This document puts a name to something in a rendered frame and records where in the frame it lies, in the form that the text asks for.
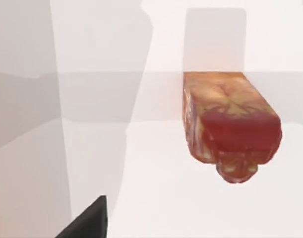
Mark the red and orange bottle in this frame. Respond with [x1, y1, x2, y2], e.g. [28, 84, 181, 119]
[182, 71, 283, 184]

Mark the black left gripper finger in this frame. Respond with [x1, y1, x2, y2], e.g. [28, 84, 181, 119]
[54, 195, 109, 238]

